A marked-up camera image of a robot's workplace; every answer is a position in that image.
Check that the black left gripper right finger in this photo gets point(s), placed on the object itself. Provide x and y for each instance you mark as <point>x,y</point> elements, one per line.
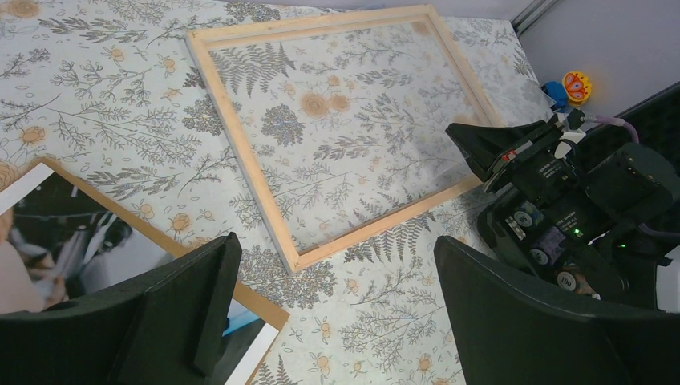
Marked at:
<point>512,328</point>

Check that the blue clip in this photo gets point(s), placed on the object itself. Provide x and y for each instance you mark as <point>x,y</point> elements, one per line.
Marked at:
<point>557,93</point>

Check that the black poker chip case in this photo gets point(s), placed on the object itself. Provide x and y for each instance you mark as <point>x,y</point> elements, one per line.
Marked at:
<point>552,250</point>

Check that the yellow butterfly toy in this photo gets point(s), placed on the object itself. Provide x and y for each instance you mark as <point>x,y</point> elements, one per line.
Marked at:
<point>577,87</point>

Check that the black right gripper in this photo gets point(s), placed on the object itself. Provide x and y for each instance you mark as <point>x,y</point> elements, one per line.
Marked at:
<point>579,189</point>

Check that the light wooden picture frame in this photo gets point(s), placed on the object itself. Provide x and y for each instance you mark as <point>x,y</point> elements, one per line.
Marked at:
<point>338,122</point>

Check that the printed photo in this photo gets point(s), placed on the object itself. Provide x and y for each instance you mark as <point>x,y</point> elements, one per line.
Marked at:
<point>58,244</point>

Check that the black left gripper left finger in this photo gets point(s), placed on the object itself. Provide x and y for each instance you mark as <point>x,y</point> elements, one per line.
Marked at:
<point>164,326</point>

